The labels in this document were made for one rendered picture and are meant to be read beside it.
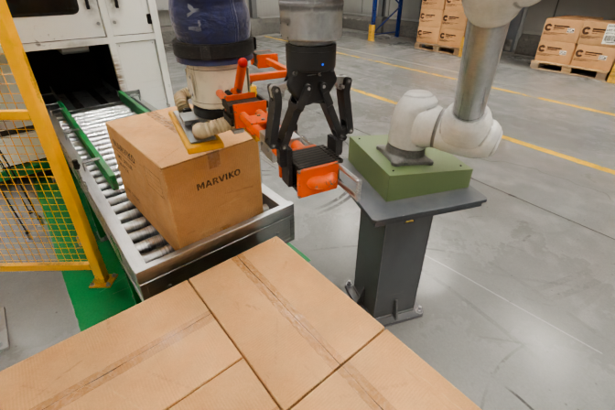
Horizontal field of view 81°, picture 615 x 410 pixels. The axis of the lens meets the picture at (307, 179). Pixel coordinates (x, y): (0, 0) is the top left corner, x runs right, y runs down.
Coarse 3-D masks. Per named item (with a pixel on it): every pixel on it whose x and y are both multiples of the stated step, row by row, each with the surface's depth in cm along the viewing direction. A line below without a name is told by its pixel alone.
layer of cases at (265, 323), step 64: (256, 256) 141; (128, 320) 115; (192, 320) 115; (256, 320) 115; (320, 320) 115; (0, 384) 97; (64, 384) 97; (128, 384) 97; (192, 384) 97; (256, 384) 97; (320, 384) 97; (384, 384) 97; (448, 384) 97
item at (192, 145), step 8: (168, 112) 120; (176, 112) 118; (184, 112) 113; (176, 120) 113; (176, 128) 109; (184, 128) 106; (184, 136) 102; (192, 136) 101; (216, 136) 102; (184, 144) 98; (192, 144) 97; (200, 144) 97; (208, 144) 97; (216, 144) 98; (192, 152) 96; (200, 152) 97
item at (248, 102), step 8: (224, 96) 89; (232, 96) 89; (240, 96) 90; (248, 96) 91; (256, 96) 92; (224, 104) 87; (232, 104) 83; (240, 104) 83; (248, 104) 84; (256, 104) 85; (264, 104) 86; (224, 112) 90; (232, 112) 84; (240, 112) 84; (248, 112) 85; (264, 112) 87; (232, 120) 85; (240, 120) 85
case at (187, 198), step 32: (128, 128) 151; (160, 128) 151; (128, 160) 150; (160, 160) 125; (192, 160) 127; (224, 160) 137; (256, 160) 148; (128, 192) 171; (160, 192) 130; (192, 192) 132; (224, 192) 142; (256, 192) 154; (160, 224) 146; (192, 224) 137; (224, 224) 148
